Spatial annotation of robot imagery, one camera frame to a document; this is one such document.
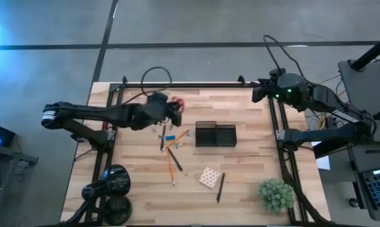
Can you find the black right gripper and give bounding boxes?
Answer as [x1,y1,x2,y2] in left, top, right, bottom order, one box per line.
[252,78,287,104]

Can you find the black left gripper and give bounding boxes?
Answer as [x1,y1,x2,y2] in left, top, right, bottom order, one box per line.
[145,99,182,128]

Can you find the red-handled scissors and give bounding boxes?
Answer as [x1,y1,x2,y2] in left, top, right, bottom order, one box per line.
[172,96,186,113]

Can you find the orange pencil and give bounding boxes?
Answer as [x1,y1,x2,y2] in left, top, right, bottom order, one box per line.
[162,128,191,151]
[166,148,176,186]

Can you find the short black pen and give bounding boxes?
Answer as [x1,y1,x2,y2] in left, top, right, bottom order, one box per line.
[167,147,184,172]

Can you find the black mesh desk organizer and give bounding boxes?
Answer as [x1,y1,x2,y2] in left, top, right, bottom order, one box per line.
[195,120,237,148]

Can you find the yellow sticky note pad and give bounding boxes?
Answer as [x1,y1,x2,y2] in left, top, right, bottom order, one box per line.
[198,166,221,189]

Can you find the long black pen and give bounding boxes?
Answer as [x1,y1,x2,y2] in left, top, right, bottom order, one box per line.
[216,172,226,204]

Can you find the black desk lamp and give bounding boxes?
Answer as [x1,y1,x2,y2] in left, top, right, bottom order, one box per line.
[81,163,133,226]

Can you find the white paper sheet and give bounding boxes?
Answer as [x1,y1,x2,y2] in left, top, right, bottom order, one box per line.
[311,141,331,171]

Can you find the black side clamp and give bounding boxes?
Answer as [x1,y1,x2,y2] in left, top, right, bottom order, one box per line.
[70,132,86,143]

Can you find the small green potted plant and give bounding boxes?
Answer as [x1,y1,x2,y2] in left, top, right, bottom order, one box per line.
[257,177,295,216]

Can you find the grey cart top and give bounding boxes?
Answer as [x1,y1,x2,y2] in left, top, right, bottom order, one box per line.
[337,59,380,143]

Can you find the black pole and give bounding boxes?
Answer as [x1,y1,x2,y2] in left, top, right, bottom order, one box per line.
[350,31,380,72]

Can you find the grey side desk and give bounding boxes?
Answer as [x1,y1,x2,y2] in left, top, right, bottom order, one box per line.
[347,140,380,221]

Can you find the backlit keyboard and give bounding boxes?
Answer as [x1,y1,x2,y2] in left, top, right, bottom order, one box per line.
[362,166,380,211]

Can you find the grey metal stand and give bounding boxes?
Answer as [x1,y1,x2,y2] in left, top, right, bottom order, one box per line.
[0,141,39,221]

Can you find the black device with blue light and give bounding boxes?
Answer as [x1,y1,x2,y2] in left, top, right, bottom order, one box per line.
[0,121,16,148]

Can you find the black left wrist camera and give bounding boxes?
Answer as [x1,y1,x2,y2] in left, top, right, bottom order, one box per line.
[146,91,170,104]

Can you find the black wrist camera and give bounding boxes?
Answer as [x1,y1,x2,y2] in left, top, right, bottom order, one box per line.
[268,67,287,79]
[146,91,170,104]

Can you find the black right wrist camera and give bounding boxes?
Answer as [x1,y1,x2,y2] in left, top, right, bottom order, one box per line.
[268,67,287,79]

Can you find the black aluminium table frame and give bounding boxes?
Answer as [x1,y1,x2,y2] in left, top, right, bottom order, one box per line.
[62,75,331,226]

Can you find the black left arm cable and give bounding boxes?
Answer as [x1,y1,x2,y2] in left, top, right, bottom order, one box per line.
[140,66,173,97]

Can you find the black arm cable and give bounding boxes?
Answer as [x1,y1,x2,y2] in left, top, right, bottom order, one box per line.
[263,34,307,79]
[140,66,173,97]

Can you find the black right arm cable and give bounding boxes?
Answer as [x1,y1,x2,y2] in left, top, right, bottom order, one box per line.
[263,34,307,79]

